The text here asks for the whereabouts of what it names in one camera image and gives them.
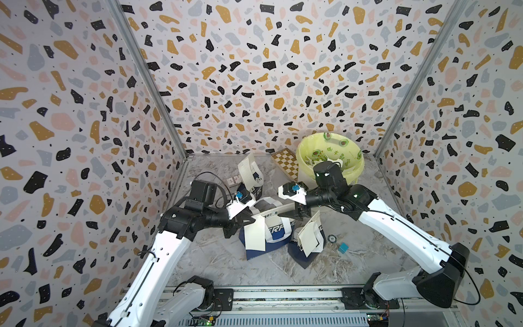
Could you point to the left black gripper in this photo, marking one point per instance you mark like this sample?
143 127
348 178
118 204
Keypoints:
238 222

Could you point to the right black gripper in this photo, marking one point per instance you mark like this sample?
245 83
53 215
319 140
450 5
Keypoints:
305 212

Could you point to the navy white tote bag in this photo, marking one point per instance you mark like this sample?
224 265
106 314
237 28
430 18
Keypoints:
279 229

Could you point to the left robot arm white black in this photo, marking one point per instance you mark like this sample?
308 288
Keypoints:
207 205

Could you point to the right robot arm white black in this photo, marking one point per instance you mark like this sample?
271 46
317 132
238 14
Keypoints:
440 266

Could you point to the far navy tote bag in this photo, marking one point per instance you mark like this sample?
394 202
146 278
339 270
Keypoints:
256 190

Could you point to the near navy tote bag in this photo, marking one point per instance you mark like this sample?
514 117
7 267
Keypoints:
295 249

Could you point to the small white card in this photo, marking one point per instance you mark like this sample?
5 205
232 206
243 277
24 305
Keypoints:
235 180

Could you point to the wooden checkerboard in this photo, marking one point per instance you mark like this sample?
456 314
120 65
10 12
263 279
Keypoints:
287 162

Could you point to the small teal cube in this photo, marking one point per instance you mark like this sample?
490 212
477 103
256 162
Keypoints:
343 248

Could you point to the yellow-green bin liner bag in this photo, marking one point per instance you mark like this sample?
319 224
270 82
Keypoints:
327 146

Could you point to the white plastic trash bin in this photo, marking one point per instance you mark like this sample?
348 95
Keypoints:
358 170

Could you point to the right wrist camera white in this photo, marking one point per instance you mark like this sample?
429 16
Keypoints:
292 191

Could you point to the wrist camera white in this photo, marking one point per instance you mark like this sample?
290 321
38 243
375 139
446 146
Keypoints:
292 191
239 202

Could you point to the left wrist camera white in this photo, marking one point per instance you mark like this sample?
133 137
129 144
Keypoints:
239 202

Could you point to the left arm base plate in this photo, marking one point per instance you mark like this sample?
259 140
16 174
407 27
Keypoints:
218 300

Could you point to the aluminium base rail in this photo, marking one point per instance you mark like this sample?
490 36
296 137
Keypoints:
314 306

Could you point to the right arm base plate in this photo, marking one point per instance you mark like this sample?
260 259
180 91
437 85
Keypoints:
359 298

